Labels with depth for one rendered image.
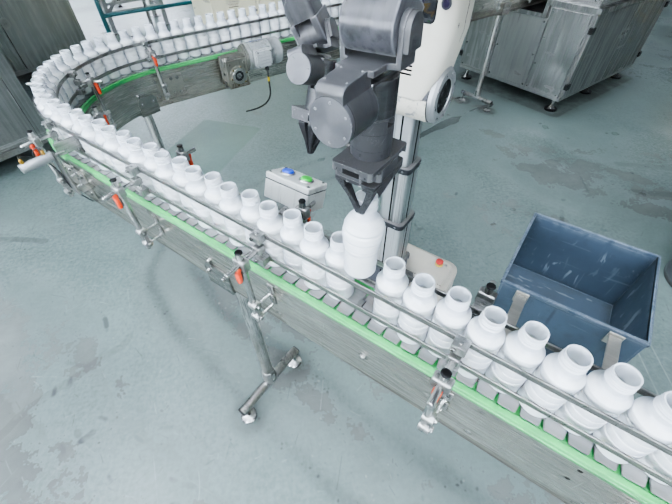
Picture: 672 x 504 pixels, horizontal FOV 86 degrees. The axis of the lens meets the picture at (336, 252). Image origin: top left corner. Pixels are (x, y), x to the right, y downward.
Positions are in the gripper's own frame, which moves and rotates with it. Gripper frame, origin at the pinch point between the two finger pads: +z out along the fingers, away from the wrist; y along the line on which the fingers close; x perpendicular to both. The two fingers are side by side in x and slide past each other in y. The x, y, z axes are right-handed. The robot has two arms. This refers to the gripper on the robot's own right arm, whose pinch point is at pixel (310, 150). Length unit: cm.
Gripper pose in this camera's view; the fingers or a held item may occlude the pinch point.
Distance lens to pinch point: 90.1
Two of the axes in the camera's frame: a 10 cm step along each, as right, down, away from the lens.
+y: 8.2, 4.1, -4.1
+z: -1.9, 8.6, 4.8
